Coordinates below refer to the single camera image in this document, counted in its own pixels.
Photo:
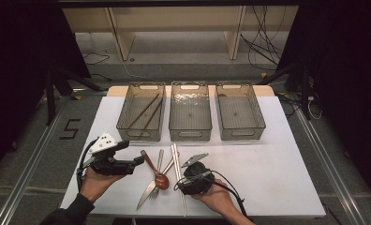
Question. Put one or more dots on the grey transparent plastic bin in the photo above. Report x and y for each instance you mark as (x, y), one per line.
(239, 114)
(136, 93)
(189, 114)

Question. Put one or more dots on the person's right hand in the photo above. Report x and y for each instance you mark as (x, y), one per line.
(219, 198)

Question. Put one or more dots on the red-brown spoon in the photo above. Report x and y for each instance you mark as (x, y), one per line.
(162, 182)

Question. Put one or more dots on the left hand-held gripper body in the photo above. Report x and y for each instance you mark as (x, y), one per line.
(111, 167)

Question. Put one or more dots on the black metal stand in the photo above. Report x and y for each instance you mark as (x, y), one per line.
(304, 93)

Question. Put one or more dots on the metal fork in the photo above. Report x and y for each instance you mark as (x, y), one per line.
(160, 156)

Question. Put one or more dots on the aluminium floor rail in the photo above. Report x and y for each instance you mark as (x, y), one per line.
(27, 175)
(330, 168)

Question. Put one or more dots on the black curtain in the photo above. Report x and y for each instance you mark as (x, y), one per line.
(346, 78)
(18, 62)

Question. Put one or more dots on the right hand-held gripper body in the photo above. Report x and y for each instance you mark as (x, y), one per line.
(196, 181)

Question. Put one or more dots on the white table cover sheet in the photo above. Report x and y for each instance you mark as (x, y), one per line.
(268, 187)

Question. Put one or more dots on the person's left hand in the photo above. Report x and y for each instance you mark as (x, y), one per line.
(94, 186)

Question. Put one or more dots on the black tripod stand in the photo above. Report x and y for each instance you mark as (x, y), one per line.
(51, 100)

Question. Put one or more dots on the white chopstick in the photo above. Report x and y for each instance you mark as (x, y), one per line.
(175, 159)
(177, 156)

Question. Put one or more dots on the metal table knife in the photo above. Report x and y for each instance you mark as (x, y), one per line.
(146, 194)

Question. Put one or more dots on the beige wooden furniture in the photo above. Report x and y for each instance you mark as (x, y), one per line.
(174, 18)

